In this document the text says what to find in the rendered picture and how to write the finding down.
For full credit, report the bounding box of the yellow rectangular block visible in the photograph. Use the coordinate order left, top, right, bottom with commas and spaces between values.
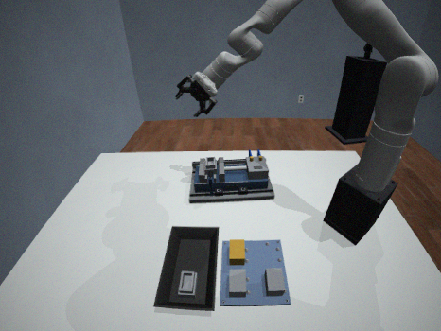
229, 239, 245, 265

